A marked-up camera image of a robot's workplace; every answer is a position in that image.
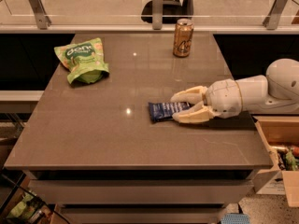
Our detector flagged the gold soda can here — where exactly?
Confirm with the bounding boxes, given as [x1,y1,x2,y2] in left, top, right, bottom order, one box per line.
[173,19,193,57]

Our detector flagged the lower grey drawer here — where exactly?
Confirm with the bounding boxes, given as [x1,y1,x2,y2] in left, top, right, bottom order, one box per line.
[61,207,226,224]

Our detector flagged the grey drawer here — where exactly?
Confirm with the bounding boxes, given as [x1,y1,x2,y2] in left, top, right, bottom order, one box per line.
[29,180,253,204]
[61,207,226,224]

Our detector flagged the right metal railing bracket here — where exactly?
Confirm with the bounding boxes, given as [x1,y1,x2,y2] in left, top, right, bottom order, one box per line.
[263,0,288,30]

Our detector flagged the black office chair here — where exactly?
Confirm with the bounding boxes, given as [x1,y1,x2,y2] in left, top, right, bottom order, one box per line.
[140,0,198,24]

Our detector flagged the blue rxbar wrapper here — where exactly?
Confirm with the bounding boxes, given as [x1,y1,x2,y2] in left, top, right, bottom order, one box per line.
[149,102,191,122]

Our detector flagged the green rice chip bag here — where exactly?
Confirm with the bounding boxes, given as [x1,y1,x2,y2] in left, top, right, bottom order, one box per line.
[54,38,109,84]

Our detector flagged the left metal railing bracket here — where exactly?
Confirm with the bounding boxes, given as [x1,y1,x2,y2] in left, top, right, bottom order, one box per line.
[28,0,51,30]

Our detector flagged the upper grey drawer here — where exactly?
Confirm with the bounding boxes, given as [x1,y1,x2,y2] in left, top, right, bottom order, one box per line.
[29,180,253,204]

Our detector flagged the cardboard box with items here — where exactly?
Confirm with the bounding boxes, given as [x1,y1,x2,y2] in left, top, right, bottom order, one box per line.
[254,116,299,207]

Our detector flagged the metal railing bracket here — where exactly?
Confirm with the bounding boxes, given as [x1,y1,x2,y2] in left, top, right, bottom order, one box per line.
[28,0,51,30]
[152,0,163,30]
[263,0,288,30]

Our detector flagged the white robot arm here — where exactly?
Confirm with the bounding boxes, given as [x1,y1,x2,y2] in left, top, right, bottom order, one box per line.
[171,59,299,123]

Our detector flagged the middle metal railing bracket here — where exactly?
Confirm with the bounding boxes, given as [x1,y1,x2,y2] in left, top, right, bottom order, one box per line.
[152,0,163,30]

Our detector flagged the blue mesh object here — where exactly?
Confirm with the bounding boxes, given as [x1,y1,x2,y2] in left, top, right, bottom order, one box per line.
[221,214,250,224]

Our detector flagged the green bags in bin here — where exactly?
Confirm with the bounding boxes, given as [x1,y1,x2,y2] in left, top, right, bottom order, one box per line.
[7,193,43,221]

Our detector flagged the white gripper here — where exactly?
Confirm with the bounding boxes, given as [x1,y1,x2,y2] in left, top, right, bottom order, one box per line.
[170,79,242,124]

